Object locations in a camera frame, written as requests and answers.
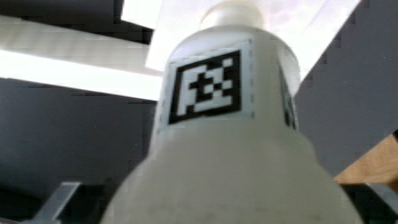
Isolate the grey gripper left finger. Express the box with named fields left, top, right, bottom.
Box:
left=22, top=182, right=107, bottom=224

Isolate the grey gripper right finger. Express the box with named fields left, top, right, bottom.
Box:
left=344, top=183, right=398, bottom=224

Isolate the white lamp bulb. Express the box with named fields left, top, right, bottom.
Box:
left=100, top=0, right=363, bottom=224

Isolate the white lamp base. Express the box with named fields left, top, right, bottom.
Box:
left=122, top=0, right=363, bottom=81

